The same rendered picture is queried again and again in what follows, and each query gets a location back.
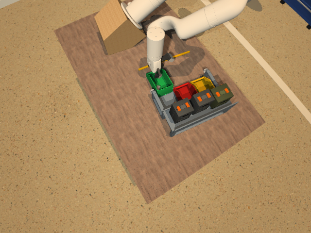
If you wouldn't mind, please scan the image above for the dark grey case with orange latches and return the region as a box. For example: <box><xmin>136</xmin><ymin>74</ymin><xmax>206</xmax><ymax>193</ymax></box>
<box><xmin>169</xmin><ymin>98</ymin><xmax>194</xmax><ymax>124</ymax></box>

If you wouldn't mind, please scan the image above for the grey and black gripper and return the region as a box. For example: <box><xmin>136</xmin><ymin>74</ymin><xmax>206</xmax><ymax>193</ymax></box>
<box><xmin>147</xmin><ymin>57</ymin><xmax>161</xmax><ymax>78</ymax></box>

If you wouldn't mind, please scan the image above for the red open bin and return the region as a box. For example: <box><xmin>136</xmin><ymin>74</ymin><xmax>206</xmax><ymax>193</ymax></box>
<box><xmin>173</xmin><ymin>82</ymin><xmax>197</xmax><ymax>101</ymax></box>

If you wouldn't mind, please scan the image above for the grey metal shelf rack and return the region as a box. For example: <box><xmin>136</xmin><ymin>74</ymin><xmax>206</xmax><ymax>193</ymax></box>
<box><xmin>150</xmin><ymin>68</ymin><xmax>238</xmax><ymax>137</ymax></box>

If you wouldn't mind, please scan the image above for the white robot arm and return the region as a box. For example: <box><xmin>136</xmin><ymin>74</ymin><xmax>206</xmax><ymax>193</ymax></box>
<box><xmin>121</xmin><ymin>0</ymin><xmax>251</xmax><ymax>62</ymax></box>

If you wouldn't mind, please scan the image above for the green bin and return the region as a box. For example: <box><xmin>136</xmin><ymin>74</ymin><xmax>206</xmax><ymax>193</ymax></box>
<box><xmin>146</xmin><ymin>68</ymin><xmax>173</xmax><ymax>97</ymax></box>

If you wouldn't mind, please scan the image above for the black tool case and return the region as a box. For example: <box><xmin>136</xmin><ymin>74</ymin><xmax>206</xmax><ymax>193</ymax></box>
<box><xmin>190</xmin><ymin>89</ymin><xmax>215</xmax><ymax>115</ymax></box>

